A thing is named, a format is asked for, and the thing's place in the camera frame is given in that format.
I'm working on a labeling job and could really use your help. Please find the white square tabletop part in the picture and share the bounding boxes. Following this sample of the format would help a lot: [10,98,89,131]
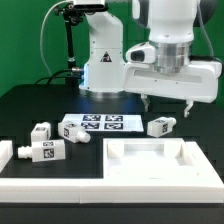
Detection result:
[103,138,223,186]

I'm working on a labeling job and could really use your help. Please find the white paper marker sheet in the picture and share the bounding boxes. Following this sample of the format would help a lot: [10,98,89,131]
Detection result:
[63,114,144,132]

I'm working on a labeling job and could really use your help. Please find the white grey cable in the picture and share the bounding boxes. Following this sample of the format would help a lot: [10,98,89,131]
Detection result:
[39,0,70,77]

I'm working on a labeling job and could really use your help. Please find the black camera stand pole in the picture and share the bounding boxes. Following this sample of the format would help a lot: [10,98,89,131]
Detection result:
[55,3,83,88]

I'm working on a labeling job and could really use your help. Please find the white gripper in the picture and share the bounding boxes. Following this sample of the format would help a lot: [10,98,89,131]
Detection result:
[123,42,222,118]

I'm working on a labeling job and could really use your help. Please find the black cables at base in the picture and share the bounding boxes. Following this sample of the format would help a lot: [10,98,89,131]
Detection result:
[34,67,84,86]

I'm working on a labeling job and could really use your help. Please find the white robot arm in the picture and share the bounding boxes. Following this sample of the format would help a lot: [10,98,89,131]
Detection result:
[73,0,222,107]

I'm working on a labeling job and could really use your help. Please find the white U-shaped fence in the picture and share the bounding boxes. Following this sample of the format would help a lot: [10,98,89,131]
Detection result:
[0,139,224,204]

